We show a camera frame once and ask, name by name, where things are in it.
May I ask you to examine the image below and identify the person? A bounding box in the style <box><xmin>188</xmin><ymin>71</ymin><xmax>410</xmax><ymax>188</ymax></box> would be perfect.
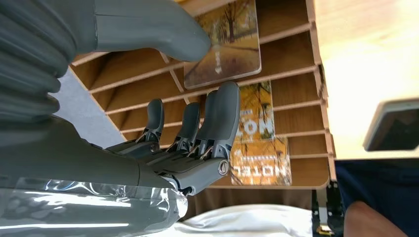
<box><xmin>140</xmin><ymin>188</ymin><xmax>313</xmax><ymax>237</ymax></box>
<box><xmin>334</xmin><ymin>158</ymin><xmax>419</xmax><ymax>237</ymax></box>

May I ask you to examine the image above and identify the wooden card organizer box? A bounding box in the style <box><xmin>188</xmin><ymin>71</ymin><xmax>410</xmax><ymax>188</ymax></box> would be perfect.
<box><xmin>70</xmin><ymin>0</ymin><xmax>336</xmax><ymax>191</ymax></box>

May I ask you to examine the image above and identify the light wood desk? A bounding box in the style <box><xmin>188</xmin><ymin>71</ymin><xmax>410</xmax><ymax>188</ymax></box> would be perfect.
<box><xmin>314</xmin><ymin>0</ymin><xmax>419</xmax><ymax>161</ymax></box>

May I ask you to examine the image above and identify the black smartphone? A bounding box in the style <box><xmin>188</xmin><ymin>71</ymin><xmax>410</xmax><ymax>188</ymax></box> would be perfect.
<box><xmin>362</xmin><ymin>99</ymin><xmax>419</xmax><ymax>153</ymax></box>

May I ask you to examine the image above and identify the black metal frame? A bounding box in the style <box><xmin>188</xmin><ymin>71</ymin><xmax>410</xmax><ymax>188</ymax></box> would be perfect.
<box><xmin>311</xmin><ymin>181</ymin><xmax>345</xmax><ymax>237</ymax></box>

